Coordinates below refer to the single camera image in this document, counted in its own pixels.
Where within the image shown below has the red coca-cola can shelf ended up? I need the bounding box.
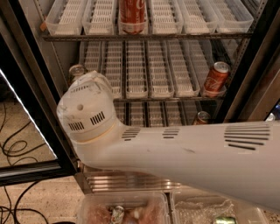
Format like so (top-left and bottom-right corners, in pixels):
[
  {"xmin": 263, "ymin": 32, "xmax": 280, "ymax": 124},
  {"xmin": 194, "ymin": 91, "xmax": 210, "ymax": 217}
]
[
  {"xmin": 119, "ymin": 0, "xmax": 145, "ymax": 34},
  {"xmin": 203, "ymin": 61, "xmax": 229, "ymax": 97}
]

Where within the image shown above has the open glass fridge door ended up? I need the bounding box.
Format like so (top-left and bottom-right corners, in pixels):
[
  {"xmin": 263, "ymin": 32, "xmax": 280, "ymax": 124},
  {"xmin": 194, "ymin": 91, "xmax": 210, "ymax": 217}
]
[{"xmin": 0, "ymin": 20, "xmax": 77, "ymax": 186}]

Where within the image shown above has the stainless steel fridge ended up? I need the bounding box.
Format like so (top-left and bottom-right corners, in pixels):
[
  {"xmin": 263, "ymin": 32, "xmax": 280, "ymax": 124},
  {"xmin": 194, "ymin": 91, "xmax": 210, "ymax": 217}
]
[{"xmin": 0, "ymin": 0, "xmax": 279, "ymax": 193}]

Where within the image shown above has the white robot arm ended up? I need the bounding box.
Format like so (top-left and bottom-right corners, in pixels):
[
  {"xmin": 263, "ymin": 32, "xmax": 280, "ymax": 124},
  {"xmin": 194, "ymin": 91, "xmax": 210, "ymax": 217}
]
[{"xmin": 57, "ymin": 72, "xmax": 280, "ymax": 211}]

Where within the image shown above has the black floor cable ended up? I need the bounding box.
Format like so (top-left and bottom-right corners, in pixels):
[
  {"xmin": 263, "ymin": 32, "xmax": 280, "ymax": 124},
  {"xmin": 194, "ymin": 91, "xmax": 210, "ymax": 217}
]
[{"xmin": 0, "ymin": 101, "xmax": 49, "ymax": 224}]

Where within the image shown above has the red coca-cola can top shelf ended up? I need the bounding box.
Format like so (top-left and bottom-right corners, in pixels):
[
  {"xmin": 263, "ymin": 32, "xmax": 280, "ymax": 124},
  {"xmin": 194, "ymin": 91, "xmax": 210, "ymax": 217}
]
[{"xmin": 119, "ymin": 0, "xmax": 145, "ymax": 34}]

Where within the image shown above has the copper can bottom shelf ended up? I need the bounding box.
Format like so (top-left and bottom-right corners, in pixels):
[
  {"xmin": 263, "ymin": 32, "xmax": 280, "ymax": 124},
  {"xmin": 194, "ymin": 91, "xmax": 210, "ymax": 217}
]
[{"xmin": 192, "ymin": 111, "xmax": 211, "ymax": 125}]

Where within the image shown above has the left clear plastic bin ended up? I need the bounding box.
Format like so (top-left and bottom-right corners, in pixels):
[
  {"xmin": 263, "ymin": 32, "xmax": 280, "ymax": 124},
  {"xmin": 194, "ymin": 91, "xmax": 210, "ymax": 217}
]
[{"xmin": 76, "ymin": 192, "xmax": 171, "ymax": 224}]

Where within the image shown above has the clear plastic bin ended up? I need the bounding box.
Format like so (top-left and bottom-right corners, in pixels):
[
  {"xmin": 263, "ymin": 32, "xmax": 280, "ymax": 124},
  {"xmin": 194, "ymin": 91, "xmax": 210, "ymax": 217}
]
[
  {"xmin": 170, "ymin": 188, "xmax": 269, "ymax": 224},
  {"xmin": 76, "ymin": 192, "xmax": 171, "ymax": 224}
]

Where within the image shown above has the green can in bin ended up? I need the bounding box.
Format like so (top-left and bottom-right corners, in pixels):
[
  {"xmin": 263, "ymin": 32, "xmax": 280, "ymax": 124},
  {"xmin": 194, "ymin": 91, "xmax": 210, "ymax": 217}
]
[{"xmin": 213, "ymin": 216, "xmax": 237, "ymax": 224}]

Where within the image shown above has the red coca-cola can middle shelf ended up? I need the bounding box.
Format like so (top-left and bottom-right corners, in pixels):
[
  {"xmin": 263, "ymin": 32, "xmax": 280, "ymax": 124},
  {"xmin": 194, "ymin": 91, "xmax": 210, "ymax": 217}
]
[{"xmin": 203, "ymin": 61, "xmax": 229, "ymax": 97}]

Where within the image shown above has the rear silver soda can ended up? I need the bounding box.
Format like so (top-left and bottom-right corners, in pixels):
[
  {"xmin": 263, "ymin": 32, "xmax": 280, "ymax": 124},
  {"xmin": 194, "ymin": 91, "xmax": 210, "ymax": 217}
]
[{"xmin": 69, "ymin": 64, "xmax": 85, "ymax": 84}]

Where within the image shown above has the right clear plastic bin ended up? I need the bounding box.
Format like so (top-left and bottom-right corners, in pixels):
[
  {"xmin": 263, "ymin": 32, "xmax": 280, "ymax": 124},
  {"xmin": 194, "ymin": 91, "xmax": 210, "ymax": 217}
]
[{"xmin": 170, "ymin": 188, "xmax": 269, "ymax": 224}]

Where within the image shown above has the silver 7up can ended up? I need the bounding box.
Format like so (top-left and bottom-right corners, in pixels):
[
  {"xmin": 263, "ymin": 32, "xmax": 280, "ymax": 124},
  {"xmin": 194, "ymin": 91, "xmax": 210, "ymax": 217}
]
[{"xmin": 110, "ymin": 206, "xmax": 124, "ymax": 224}]

